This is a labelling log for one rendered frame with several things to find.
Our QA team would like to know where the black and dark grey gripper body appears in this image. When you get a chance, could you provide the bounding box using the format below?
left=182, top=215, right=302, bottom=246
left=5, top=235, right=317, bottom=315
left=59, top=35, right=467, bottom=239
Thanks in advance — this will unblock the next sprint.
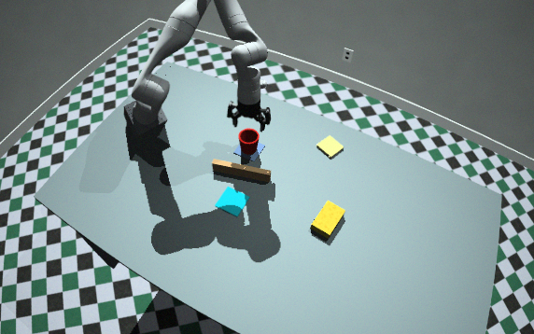
left=236, top=99, right=261, bottom=118

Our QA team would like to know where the yellow sponge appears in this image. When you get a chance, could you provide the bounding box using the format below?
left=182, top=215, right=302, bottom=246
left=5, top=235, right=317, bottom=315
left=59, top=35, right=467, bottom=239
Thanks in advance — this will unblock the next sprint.
left=310, top=201, right=345, bottom=239

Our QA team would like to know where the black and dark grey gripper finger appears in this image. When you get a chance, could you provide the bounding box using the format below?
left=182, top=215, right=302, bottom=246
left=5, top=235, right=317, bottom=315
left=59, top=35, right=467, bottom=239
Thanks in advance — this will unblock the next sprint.
left=249, top=107, right=271, bottom=132
left=227, top=101, right=246, bottom=127

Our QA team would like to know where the red cup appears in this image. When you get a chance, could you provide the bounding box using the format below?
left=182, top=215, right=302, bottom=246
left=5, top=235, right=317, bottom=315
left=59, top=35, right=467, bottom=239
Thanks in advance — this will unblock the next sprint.
left=239, top=129, right=260, bottom=155

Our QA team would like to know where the pale yellow square pad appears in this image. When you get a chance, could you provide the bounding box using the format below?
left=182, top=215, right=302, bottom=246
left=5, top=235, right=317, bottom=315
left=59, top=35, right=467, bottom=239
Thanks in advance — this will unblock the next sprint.
left=316, top=136, right=344, bottom=158

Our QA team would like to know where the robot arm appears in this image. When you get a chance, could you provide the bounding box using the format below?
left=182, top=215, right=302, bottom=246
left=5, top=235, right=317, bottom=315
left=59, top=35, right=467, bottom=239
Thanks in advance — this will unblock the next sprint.
left=132, top=0, right=268, bottom=125

